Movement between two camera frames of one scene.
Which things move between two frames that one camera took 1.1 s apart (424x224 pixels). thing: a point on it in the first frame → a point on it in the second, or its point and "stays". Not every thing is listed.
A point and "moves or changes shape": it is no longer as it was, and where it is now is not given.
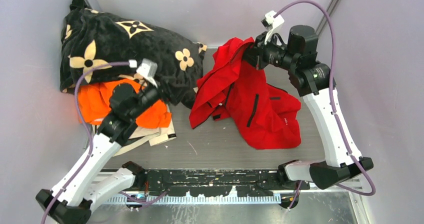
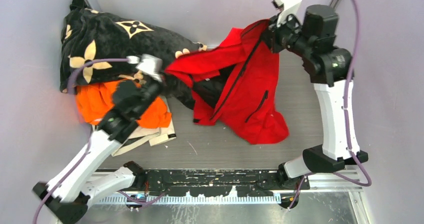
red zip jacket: [231, 89] moves or changes shape
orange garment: [94, 104] stays
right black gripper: [255, 54] → [270, 35]
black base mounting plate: [216, 183] stays
